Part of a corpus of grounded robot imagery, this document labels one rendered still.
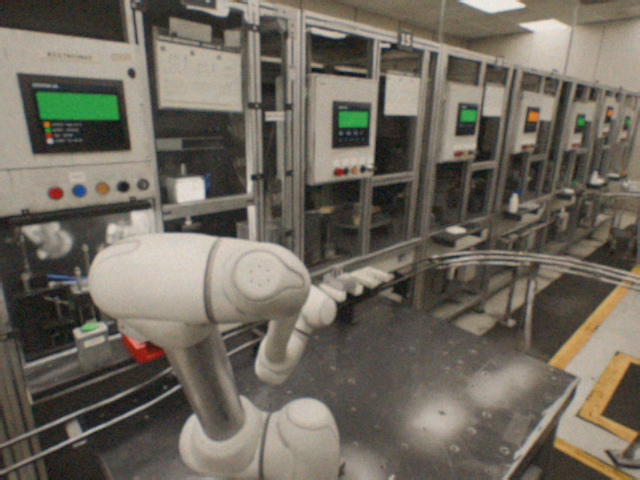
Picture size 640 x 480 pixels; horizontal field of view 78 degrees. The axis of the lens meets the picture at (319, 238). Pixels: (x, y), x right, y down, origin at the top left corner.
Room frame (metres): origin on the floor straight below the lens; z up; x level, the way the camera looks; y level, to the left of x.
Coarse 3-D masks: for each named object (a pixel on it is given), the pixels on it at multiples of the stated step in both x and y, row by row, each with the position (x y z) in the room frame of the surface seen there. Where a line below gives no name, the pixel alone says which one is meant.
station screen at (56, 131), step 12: (36, 84) 1.08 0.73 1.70; (48, 84) 1.10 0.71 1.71; (60, 84) 1.12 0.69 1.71; (72, 84) 1.13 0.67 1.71; (84, 84) 1.15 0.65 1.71; (36, 96) 1.08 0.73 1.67; (36, 108) 1.07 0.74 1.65; (120, 108) 1.21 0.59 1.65; (48, 120) 1.09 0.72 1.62; (60, 120) 1.11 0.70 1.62; (72, 120) 1.13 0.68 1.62; (84, 120) 1.15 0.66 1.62; (96, 120) 1.17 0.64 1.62; (108, 120) 1.19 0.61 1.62; (120, 120) 1.21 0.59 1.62; (48, 132) 1.08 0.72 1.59; (60, 132) 1.10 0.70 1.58; (72, 132) 1.12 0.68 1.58; (84, 132) 1.14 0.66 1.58; (96, 132) 1.16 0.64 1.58; (108, 132) 1.18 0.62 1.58; (120, 132) 1.21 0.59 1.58; (48, 144) 1.08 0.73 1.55; (60, 144) 1.10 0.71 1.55; (72, 144) 1.12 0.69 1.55; (84, 144) 1.14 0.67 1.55
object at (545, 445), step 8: (568, 400) 1.26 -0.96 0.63; (552, 424) 1.14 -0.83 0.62; (552, 432) 1.29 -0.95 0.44; (88, 440) 1.06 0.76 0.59; (544, 440) 1.10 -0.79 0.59; (552, 440) 1.30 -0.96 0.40; (536, 448) 1.04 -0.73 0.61; (544, 448) 1.30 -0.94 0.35; (552, 448) 1.33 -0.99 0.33; (96, 456) 0.99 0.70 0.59; (528, 456) 0.99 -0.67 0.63; (536, 456) 1.32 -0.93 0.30; (544, 456) 1.30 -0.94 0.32; (528, 464) 1.00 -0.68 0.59; (536, 464) 1.32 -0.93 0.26; (544, 464) 1.30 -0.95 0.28; (104, 472) 0.93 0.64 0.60; (520, 472) 0.96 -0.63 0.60; (528, 472) 1.28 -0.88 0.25; (536, 472) 1.28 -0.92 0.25; (544, 472) 1.30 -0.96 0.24
